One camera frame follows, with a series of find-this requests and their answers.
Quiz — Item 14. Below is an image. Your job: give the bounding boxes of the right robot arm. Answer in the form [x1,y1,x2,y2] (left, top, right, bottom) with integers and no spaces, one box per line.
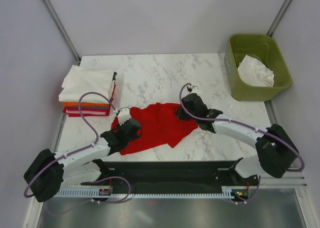
[176,93,300,185]

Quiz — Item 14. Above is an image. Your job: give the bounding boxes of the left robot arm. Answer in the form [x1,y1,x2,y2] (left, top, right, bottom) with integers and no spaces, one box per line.
[23,118,142,203]

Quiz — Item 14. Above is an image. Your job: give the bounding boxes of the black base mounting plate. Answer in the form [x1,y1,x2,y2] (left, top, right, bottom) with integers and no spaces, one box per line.
[96,160,259,194]

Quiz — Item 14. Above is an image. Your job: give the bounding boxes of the white crumpled t shirt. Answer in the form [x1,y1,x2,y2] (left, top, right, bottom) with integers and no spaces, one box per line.
[237,55,275,87]

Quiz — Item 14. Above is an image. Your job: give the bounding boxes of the white folded t shirt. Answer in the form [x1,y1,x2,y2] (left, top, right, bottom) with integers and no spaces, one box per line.
[58,65,114,102]

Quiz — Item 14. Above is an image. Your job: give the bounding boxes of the green plastic bin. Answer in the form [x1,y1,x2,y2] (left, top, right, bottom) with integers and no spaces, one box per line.
[224,33,292,102]

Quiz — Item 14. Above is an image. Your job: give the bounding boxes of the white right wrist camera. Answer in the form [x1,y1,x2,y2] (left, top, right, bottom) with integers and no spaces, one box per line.
[186,83,201,95]

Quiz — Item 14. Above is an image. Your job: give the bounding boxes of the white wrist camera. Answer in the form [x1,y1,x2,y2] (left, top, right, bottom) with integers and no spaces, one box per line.
[116,106,132,126]
[186,83,201,95]

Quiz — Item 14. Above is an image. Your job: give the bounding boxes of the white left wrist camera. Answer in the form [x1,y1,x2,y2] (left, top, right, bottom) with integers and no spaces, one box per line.
[116,106,132,126]

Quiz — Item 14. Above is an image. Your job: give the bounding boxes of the white slotted cable duct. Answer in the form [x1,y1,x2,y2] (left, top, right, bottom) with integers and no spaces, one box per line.
[54,186,243,199]

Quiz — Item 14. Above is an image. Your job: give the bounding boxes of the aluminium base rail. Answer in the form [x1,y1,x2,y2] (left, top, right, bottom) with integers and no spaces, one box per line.
[260,172,307,189]

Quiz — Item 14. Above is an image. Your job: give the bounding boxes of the right aluminium frame post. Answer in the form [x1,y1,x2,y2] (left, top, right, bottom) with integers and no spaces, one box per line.
[266,0,294,38]

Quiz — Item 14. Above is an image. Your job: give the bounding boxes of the aluminium frame post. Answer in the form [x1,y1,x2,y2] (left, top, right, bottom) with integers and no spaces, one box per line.
[266,0,294,38]
[41,0,82,65]

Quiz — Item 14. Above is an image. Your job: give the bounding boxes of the left aluminium frame post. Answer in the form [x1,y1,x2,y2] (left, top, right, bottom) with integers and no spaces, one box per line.
[41,0,82,65]

